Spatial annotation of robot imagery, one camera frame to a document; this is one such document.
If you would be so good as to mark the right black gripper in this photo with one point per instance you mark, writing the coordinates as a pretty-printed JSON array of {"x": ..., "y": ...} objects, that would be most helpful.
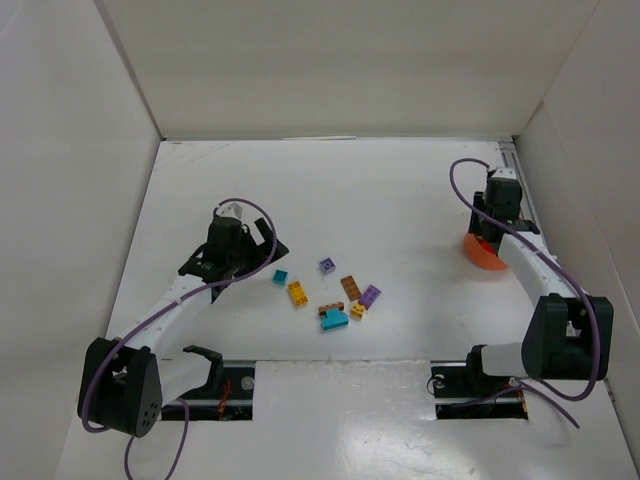
[{"x": 480, "y": 220}]

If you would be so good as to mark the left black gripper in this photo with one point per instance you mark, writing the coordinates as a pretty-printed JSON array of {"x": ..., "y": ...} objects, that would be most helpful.
[{"x": 255, "y": 245}]

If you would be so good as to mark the teal square lego brick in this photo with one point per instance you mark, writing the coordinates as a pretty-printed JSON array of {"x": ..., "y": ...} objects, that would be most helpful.
[{"x": 280, "y": 277}]

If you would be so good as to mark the orange divided round container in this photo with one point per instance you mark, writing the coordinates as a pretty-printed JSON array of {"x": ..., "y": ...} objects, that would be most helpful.
[{"x": 481, "y": 254}]

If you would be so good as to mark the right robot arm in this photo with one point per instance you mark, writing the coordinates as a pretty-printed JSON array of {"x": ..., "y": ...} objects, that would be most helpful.
[{"x": 569, "y": 334}]

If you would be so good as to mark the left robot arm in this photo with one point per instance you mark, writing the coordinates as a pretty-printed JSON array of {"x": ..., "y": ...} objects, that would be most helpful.
[{"x": 127, "y": 380}]

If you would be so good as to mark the yellow long lego brick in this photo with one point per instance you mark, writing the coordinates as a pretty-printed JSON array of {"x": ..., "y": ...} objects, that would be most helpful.
[{"x": 298, "y": 294}]

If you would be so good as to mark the purple square lego brick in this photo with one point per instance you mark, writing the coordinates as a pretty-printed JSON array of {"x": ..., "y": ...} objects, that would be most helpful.
[{"x": 327, "y": 265}]

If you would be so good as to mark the brown long lego brick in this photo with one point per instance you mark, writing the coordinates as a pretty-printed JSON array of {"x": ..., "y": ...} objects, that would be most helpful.
[{"x": 351, "y": 288}]

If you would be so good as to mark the yellow small lego brick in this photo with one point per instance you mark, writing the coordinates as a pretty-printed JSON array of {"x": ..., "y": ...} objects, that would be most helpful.
[{"x": 358, "y": 311}]

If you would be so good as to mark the purple printed lego brick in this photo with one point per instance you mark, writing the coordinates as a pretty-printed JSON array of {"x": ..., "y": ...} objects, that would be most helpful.
[{"x": 369, "y": 296}]

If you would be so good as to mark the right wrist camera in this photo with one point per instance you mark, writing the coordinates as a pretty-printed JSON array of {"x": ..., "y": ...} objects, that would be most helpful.
[{"x": 504, "y": 173}]

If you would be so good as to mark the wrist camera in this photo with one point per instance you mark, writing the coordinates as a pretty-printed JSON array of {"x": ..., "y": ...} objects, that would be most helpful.
[
  {"x": 230, "y": 209},
  {"x": 504, "y": 173}
]

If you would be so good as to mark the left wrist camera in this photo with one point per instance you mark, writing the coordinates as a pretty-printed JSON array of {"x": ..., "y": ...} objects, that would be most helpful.
[{"x": 230, "y": 209}]

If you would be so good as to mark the aluminium rail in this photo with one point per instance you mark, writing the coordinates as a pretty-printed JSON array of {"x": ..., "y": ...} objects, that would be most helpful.
[{"x": 567, "y": 343}]

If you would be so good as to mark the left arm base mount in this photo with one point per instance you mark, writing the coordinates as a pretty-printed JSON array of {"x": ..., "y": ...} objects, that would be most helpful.
[{"x": 225, "y": 385}]

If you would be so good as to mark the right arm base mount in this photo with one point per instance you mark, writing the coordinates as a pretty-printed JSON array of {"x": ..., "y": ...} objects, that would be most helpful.
[{"x": 463, "y": 391}]

